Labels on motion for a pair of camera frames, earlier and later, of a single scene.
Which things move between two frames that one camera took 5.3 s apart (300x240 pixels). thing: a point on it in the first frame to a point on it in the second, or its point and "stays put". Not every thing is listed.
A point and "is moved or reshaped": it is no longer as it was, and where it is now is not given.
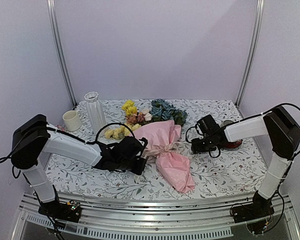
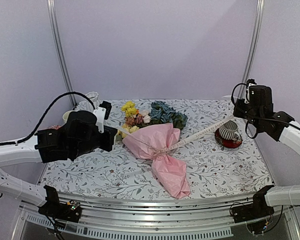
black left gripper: x=139 y=170 to x=110 y=133
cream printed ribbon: x=155 y=152 to x=172 y=147
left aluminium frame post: x=51 y=10 stays put
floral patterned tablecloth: x=239 y=170 stays put
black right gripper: x=196 y=148 to x=238 y=113
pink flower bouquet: x=159 y=126 is moved or reshaped
